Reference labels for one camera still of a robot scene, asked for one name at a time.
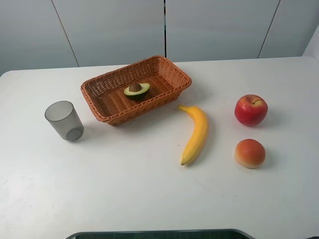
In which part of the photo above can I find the orange peach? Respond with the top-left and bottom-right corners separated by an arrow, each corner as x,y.
235,139 -> 266,169

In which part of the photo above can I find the red apple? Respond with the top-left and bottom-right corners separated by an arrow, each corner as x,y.
234,95 -> 268,126

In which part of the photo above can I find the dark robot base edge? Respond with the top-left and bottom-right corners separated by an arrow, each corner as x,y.
68,229 -> 252,239

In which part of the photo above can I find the translucent grey plastic cup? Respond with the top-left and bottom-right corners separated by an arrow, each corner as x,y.
44,101 -> 84,141

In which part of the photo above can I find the brown wicker basket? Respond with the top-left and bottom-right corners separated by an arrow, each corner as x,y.
81,56 -> 191,126

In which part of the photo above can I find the yellow banana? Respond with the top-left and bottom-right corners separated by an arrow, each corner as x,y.
178,105 -> 209,165

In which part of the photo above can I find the halved avocado with pit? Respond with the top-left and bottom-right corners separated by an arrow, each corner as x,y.
124,83 -> 150,101

